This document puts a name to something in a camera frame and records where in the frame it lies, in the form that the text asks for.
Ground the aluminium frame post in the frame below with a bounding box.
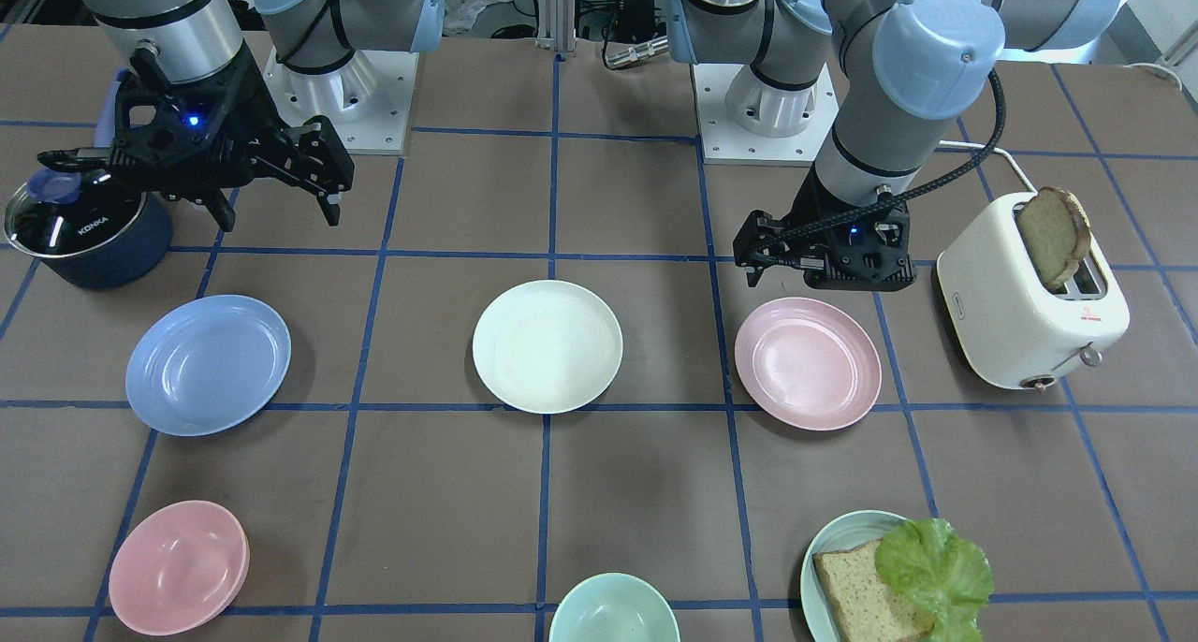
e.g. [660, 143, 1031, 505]
[536, 0, 577, 59]

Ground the dark blue saucepan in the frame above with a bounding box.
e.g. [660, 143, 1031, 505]
[8, 187, 174, 289]

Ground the bread slice on plate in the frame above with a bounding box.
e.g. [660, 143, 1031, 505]
[813, 538, 934, 641]

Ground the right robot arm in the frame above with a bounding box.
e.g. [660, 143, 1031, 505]
[37, 0, 446, 231]

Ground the pink bowl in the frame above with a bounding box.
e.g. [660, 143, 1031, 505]
[109, 499, 252, 636]

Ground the white plate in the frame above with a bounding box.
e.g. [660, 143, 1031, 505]
[471, 280, 623, 414]

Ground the white toaster power cable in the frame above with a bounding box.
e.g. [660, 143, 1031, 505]
[936, 139, 1040, 194]

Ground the bread slice in toaster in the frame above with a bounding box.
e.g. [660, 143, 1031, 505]
[1015, 186, 1094, 293]

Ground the blue plate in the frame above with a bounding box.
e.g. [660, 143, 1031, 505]
[125, 293, 292, 437]

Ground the white toaster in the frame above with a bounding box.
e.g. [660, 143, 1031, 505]
[936, 193, 1131, 389]

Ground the green bowl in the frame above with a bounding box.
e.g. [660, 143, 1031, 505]
[547, 573, 680, 641]

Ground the glass pot lid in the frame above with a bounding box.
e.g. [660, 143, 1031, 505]
[4, 168, 145, 258]

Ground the green lettuce leaf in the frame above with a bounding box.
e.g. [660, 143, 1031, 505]
[875, 517, 994, 641]

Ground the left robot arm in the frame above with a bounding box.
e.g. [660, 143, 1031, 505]
[667, 0, 1121, 292]

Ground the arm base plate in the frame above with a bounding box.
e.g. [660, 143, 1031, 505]
[692, 63, 839, 166]
[264, 52, 422, 156]

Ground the pink plate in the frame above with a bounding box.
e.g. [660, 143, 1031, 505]
[733, 297, 882, 431]

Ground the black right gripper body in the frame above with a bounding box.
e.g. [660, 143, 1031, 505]
[37, 42, 355, 210]

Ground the light green plate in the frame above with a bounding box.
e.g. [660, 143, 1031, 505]
[800, 510, 913, 642]

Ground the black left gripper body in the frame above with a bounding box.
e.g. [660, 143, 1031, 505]
[733, 171, 916, 292]

